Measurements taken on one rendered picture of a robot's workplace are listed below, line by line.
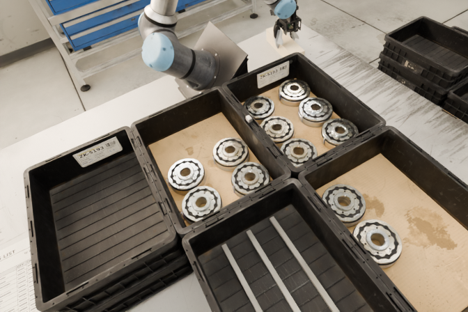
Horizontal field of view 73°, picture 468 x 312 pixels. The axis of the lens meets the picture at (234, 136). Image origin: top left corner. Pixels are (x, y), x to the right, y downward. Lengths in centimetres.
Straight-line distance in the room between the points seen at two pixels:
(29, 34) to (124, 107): 226
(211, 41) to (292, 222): 75
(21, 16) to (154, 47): 248
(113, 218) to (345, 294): 59
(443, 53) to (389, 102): 75
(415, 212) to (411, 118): 47
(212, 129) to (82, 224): 45
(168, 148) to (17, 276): 55
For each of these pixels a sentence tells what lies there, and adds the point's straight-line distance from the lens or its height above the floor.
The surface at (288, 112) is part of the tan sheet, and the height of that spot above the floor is 83.
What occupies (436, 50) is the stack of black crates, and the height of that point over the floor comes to 49.
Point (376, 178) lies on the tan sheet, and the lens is 92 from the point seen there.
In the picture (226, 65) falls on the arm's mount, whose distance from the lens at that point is 115.
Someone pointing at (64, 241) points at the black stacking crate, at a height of 83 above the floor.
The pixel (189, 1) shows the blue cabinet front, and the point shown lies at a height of 36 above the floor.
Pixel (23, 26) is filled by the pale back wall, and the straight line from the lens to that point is 353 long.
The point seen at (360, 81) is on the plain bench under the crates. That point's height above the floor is 70.
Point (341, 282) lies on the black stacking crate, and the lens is 79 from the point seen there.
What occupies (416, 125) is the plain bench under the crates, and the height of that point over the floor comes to 70.
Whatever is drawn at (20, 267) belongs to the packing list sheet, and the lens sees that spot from 116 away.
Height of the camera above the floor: 157
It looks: 49 degrees down
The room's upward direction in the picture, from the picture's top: 9 degrees counter-clockwise
